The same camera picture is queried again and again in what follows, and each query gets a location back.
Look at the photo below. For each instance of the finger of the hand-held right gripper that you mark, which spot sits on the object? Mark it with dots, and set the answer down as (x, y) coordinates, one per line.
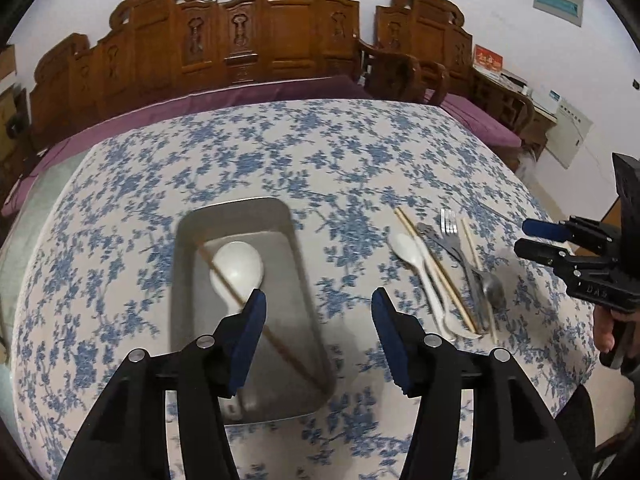
(542, 252)
(545, 230)

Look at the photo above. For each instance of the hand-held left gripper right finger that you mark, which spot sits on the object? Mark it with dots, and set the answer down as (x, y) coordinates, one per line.
(390, 340)

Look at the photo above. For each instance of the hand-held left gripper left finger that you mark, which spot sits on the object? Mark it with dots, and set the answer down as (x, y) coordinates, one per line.
(250, 335)

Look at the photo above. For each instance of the rectangular metal tray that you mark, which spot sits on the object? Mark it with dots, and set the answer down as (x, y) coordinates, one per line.
(295, 320)

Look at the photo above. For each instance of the metal spoon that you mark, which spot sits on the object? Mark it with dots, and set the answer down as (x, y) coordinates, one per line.
(493, 291)

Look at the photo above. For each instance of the small white plastic spoon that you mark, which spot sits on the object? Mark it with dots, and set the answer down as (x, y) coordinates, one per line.
(407, 250)

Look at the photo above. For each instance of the metal fork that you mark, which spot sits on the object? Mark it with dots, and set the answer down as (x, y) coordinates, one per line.
(427, 232)
(449, 222)

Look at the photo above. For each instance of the person's right hand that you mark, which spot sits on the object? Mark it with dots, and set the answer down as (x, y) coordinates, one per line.
(604, 330)

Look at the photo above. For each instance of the dark brown chopstick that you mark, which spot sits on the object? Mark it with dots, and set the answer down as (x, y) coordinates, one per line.
(280, 347)

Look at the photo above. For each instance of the large white spoon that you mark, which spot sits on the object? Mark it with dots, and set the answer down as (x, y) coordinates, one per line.
(237, 267)

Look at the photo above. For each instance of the wooden side table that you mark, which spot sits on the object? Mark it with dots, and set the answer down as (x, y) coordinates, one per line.
(542, 125)

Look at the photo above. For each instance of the purple armchair cushion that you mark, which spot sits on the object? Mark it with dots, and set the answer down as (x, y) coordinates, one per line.
(480, 120)

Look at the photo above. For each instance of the white box with blue label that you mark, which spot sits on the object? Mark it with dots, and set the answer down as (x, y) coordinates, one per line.
(547, 101)

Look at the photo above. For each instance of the dark cloth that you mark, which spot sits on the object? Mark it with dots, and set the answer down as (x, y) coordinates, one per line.
(575, 420)

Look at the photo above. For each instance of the red box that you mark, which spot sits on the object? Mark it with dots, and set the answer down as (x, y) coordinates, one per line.
(487, 59)

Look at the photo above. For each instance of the blue floral tablecloth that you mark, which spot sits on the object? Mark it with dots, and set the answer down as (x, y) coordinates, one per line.
(325, 150)

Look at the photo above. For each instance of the carved wooden armchair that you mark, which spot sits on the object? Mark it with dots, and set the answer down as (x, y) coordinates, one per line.
(425, 35)

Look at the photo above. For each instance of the purple sofa cushion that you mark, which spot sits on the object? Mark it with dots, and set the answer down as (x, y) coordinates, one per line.
(150, 110)

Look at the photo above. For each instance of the carved wooden sofa bench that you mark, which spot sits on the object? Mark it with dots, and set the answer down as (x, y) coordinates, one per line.
(290, 30)

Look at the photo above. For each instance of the dark round device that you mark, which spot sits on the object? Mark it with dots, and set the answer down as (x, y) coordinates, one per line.
(15, 126)

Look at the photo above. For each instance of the cardboard box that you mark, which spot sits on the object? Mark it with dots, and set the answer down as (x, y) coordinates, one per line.
(7, 62)

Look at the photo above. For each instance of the white electrical wall box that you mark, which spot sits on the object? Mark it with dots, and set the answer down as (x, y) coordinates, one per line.
(570, 132)

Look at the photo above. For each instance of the green and white wall panel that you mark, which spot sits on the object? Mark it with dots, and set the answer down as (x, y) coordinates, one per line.
(557, 4)

